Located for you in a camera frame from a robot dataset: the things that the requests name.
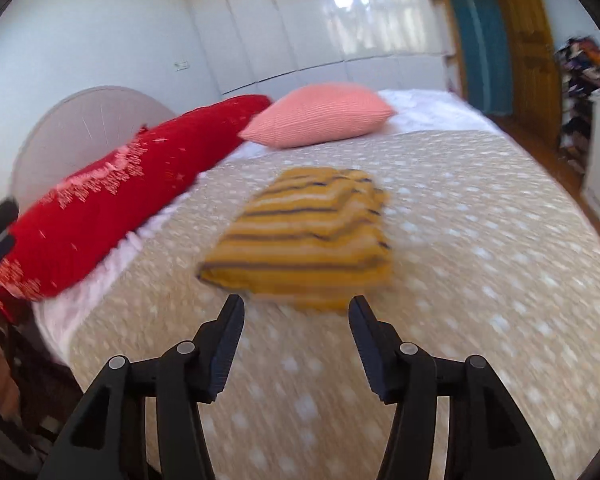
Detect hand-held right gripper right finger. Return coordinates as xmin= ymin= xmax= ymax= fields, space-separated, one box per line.
xmin=347 ymin=295 xmax=556 ymax=480

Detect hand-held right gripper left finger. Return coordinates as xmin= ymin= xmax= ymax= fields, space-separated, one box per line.
xmin=37 ymin=294 xmax=246 ymax=480

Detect yellow striped sweater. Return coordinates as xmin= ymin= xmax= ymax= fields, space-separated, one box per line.
xmin=196 ymin=167 xmax=395 ymax=313

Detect cluttered clothes rack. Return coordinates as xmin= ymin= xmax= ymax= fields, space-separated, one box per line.
xmin=552 ymin=35 xmax=600 ymax=176

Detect person's left hand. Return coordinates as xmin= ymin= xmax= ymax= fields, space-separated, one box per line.
xmin=0 ymin=337 xmax=21 ymax=418

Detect red floral long pillow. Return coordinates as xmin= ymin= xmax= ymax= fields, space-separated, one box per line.
xmin=0 ymin=94 xmax=273 ymax=303

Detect beige dotted blanket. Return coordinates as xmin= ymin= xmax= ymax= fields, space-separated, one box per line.
xmin=65 ymin=130 xmax=600 ymax=480

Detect white round headboard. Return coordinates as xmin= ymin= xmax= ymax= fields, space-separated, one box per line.
xmin=11 ymin=86 xmax=178 ymax=216

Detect pink ribbed pillow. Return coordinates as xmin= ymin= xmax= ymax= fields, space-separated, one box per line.
xmin=237 ymin=82 xmax=397 ymax=149

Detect teal curtain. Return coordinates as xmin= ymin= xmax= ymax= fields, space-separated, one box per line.
xmin=440 ymin=0 xmax=513 ymax=116

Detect wooden door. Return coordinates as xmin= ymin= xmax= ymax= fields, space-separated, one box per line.
xmin=500 ymin=0 xmax=563 ymax=153

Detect white glossy wardrobe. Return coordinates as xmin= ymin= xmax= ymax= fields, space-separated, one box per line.
xmin=185 ymin=0 xmax=456 ymax=98

